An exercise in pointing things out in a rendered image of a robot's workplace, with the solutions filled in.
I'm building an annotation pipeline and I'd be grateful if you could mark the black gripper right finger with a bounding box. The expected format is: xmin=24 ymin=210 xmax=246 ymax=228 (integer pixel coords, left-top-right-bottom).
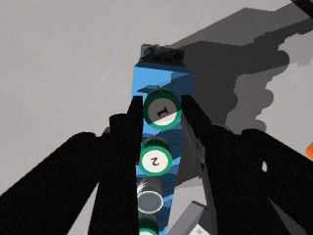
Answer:
xmin=180 ymin=95 xmax=313 ymax=235

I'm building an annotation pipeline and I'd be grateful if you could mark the orange digital multimeter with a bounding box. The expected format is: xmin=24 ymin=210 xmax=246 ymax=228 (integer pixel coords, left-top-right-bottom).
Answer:
xmin=306 ymin=143 xmax=313 ymax=159

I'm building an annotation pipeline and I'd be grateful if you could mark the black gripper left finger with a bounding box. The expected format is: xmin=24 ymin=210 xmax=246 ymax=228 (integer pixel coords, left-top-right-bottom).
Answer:
xmin=0 ymin=95 xmax=144 ymax=235

